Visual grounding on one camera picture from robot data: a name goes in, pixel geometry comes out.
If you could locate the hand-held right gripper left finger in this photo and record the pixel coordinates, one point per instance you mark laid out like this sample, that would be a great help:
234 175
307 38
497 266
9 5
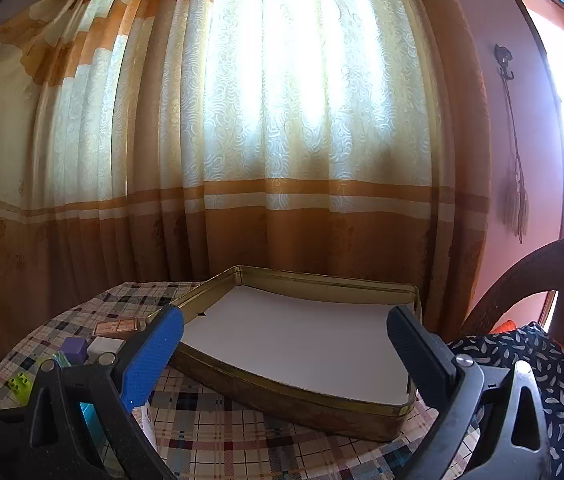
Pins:
154 355

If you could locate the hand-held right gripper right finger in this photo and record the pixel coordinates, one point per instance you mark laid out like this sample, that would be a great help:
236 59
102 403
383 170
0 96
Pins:
419 355

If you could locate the green toy brick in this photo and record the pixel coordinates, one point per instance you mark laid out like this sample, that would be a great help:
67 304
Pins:
19 390

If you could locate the copper coloured box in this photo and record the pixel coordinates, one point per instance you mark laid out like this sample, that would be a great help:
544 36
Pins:
117 327

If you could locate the white charger plug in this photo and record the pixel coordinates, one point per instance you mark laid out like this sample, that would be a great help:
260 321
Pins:
104 346

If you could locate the pink patterned box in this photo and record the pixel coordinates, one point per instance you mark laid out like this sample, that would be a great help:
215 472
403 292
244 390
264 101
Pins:
144 425

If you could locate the purple block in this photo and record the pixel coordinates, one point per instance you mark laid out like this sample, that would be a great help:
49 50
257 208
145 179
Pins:
74 350

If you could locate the clear plastic box green label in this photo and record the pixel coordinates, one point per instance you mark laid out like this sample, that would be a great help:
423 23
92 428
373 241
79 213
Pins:
59 358

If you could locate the teal patterned box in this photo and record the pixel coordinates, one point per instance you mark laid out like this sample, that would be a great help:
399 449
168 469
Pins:
87 412

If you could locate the gold metal tin tray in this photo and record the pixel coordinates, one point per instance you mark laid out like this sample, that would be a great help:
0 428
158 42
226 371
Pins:
312 410

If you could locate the brown wooden chair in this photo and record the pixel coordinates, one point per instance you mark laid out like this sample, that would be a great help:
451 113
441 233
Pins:
512 280

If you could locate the white paper liner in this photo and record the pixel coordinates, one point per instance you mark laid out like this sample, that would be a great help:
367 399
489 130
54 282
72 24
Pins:
287 340

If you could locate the navy feather print cushion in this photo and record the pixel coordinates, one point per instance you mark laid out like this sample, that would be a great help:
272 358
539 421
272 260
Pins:
562 375

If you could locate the cream and orange curtain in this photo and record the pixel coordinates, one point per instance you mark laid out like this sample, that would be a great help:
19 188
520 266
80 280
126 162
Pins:
262 110

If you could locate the bright window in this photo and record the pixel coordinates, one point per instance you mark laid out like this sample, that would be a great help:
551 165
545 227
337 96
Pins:
562 110

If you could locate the metal wall hook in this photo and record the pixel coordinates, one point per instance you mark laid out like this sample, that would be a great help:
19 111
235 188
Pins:
502 55

